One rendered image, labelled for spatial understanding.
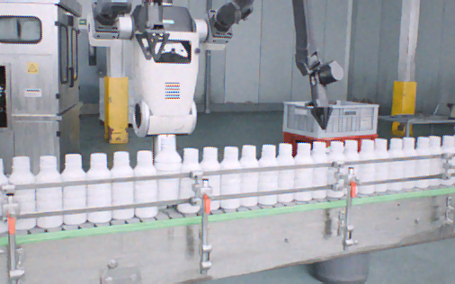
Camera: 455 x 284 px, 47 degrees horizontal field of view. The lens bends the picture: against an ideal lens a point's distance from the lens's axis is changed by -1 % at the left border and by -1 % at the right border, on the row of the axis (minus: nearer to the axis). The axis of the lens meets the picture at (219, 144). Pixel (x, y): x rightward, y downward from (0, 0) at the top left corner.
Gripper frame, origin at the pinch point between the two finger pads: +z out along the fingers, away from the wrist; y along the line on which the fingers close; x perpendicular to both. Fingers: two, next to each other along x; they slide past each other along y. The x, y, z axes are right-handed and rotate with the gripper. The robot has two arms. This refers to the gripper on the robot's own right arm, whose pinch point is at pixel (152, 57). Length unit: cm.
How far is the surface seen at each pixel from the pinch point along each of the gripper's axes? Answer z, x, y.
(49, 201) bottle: 33.7, -31.0, 17.6
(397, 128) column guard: 120, 766, -676
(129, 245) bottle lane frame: 46, -13, 20
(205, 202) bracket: 35.0, 4.4, 26.8
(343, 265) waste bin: 124, 164, -110
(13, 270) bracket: 46, -40, 25
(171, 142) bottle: 21.4, -0.6, 16.6
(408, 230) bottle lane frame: 53, 80, 21
